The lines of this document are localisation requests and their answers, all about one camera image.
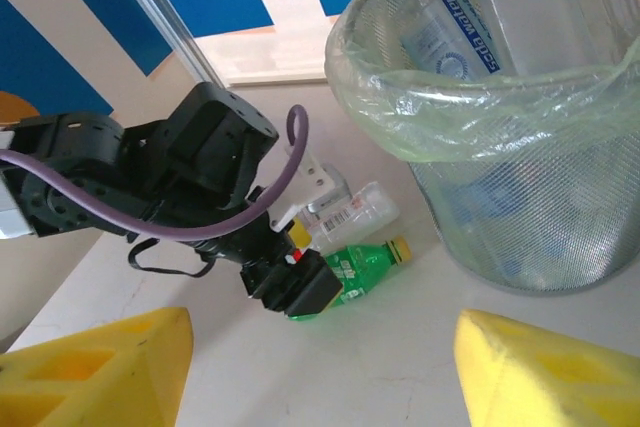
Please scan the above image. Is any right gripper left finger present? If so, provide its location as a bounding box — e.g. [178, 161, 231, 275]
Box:
[0, 305, 195, 427]

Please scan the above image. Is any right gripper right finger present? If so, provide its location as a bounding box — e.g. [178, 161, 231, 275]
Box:
[452, 308, 640, 427]

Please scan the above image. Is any green plastic bottle yellow cap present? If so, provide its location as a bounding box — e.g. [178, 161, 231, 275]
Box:
[283, 235, 414, 323]

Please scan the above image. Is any white bottle red cap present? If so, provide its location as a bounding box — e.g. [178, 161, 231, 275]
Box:
[293, 180, 402, 264]

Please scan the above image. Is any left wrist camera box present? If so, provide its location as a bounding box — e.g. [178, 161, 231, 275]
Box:
[303, 162, 352, 216]

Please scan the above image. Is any white left camera bracket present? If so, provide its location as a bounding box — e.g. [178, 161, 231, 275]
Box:
[269, 144, 331, 232]

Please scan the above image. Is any aluminium frame post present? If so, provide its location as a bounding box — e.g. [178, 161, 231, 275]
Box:
[98, 0, 227, 92]

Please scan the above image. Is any wire mesh waste bin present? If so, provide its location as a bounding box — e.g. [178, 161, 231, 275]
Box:
[327, 0, 640, 297]

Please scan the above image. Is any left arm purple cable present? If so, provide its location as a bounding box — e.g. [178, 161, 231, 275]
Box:
[0, 104, 310, 242]

